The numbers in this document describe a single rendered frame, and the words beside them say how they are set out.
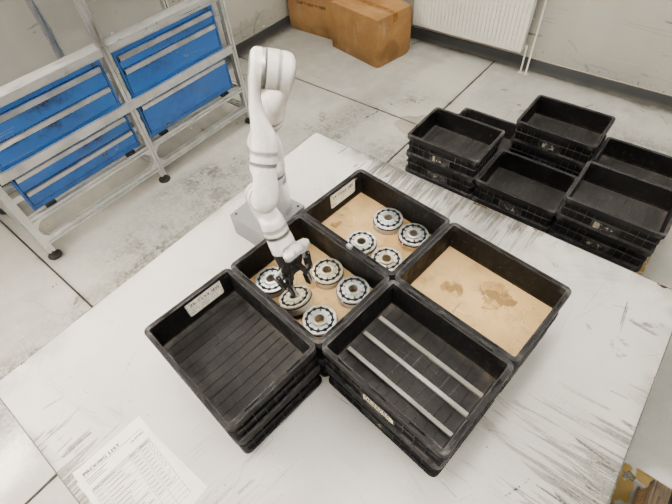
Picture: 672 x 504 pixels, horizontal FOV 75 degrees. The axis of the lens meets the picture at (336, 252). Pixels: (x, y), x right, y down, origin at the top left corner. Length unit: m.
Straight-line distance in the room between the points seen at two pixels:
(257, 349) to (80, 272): 1.83
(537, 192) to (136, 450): 2.05
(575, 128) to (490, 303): 1.55
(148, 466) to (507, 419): 1.00
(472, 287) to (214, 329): 0.80
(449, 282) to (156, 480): 1.01
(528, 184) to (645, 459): 1.31
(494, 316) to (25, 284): 2.59
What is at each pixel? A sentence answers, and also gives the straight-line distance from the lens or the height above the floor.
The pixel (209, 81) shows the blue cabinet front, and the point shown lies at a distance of 3.31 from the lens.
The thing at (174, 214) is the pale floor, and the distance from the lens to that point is 3.03.
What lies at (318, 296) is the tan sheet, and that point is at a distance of 1.38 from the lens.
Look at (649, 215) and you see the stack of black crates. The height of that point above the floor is 0.49.
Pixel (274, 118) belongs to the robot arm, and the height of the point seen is 1.30.
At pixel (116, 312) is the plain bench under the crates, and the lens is 1.74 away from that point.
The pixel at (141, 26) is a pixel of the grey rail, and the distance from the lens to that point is 2.99.
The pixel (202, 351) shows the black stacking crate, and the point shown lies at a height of 0.83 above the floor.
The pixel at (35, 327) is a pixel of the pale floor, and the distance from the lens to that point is 2.88.
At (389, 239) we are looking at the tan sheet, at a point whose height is 0.83.
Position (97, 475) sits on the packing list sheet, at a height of 0.70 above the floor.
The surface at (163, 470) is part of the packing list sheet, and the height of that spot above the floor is 0.70.
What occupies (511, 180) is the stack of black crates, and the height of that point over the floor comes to 0.38.
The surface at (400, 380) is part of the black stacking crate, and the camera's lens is 1.25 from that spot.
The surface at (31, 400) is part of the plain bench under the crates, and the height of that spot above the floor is 0.70.
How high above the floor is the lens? 1.98
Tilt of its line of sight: 51 degrees down
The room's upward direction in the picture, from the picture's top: 6 degrees counter-clockwise
